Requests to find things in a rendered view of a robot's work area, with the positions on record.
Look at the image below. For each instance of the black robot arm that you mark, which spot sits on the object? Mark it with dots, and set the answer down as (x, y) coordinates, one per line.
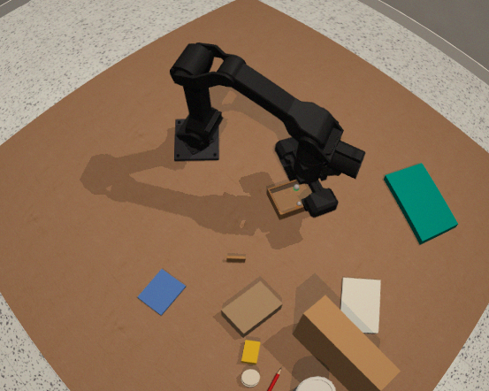
(303, 120)

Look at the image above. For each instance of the tan flat rectangular box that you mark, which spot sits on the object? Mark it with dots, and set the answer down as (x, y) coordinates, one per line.
(251, 309)

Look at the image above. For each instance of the grey mug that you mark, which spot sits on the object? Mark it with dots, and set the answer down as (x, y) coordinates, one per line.
(315, 384)

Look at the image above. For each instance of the wooden ball tray with clear cover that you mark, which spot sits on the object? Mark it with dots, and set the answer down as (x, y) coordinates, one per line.
(286, 198)

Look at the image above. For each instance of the yellow rectangular block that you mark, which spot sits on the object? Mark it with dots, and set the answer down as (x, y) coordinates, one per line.
(250, 352)

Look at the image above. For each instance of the blue flat rectangular pad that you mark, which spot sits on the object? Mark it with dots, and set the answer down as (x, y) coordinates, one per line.
(161, 292)

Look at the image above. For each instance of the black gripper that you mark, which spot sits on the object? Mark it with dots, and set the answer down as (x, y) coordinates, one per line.
(318, 202)

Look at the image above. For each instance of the red pencil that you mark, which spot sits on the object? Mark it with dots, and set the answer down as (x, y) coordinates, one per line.
(274, 381)

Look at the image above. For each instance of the teal flat rectangular block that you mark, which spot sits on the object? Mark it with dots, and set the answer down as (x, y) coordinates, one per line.
(421, 203)

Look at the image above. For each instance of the brown rectangular block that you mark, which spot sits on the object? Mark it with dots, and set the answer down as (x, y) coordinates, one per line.
(343, 349)

